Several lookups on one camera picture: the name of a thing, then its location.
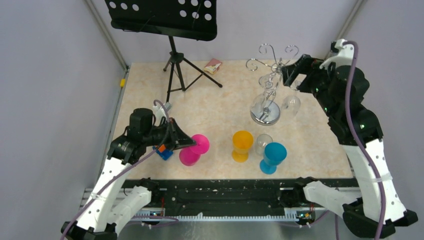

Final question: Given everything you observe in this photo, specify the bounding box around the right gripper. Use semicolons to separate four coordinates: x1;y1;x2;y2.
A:
280;53;341;117

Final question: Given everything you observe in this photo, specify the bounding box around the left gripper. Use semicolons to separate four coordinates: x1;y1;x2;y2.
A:
143;116;197;151

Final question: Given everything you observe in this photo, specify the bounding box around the magenta plastic goblet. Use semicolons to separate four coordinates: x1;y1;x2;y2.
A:
179;134;210;167

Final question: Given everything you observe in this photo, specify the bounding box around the clear wine glass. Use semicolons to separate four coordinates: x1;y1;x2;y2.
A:
281;80;301;117

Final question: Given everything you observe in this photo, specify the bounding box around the tall clear flute glass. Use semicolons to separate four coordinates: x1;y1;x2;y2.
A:
250;73;280;119

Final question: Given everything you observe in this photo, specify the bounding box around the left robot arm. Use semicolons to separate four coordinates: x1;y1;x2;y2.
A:
60;108;196;240

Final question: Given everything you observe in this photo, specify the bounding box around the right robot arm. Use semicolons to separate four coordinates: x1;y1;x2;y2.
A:
280;54;418;239

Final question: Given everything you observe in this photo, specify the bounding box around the chrome wine glass rack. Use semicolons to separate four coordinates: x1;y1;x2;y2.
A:
245;43;301;126

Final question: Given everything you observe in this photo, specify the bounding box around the small clear tumbler glass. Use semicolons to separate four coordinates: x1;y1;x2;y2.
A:
254;134;274;156

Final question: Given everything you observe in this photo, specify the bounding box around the blue orange toy car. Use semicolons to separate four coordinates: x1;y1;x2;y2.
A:
152;145;174;161

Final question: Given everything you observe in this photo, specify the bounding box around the orange plastic goblet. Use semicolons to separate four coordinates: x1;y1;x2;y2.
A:
231;130;254;163

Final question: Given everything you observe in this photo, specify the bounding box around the small pink card box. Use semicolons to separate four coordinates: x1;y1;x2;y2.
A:
203;58;223;75

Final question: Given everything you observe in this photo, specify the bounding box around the blue plastic goblet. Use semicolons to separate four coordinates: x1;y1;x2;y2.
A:
259;142;288;175

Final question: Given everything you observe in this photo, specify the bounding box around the black music stand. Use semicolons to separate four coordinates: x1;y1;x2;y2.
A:
105;0;223;102

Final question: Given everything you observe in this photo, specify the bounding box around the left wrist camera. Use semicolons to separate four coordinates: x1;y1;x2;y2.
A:
152;102;172;124

